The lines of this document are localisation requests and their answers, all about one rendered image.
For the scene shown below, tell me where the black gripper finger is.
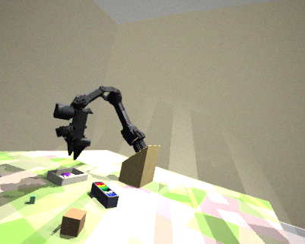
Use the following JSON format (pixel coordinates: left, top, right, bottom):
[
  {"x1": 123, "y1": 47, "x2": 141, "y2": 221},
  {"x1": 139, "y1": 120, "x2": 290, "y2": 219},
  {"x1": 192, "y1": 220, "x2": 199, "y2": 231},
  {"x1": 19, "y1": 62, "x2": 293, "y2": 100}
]
[
  {"x1": 64, "y1": 138, "x2": 73, "y2": 156},
  {"x1": 71, "y1": 143, "x2": 86, "y2": 160}
]

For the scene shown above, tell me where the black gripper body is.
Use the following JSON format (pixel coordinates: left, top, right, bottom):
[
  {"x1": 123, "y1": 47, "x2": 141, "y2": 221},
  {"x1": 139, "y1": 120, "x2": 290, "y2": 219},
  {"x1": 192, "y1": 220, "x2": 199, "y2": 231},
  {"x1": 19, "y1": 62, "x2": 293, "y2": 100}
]
[{"x1": 63, "y1": 121, "x2": 91, "y2": 147}]

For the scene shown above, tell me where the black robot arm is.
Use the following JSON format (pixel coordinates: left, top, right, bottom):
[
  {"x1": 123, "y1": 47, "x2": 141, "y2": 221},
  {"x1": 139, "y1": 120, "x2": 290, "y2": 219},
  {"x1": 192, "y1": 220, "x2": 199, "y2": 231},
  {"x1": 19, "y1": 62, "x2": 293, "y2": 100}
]
[{"x1": 53, "y1": 86, "x2": 147, "y2": 153}]

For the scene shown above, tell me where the white square tray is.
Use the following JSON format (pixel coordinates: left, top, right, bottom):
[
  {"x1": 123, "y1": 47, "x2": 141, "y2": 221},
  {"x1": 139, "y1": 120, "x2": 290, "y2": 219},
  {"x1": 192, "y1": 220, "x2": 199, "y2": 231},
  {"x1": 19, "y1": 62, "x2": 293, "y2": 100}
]
[{"x1": 47, "y1": 167, "x2": 89, "y2": 187}]

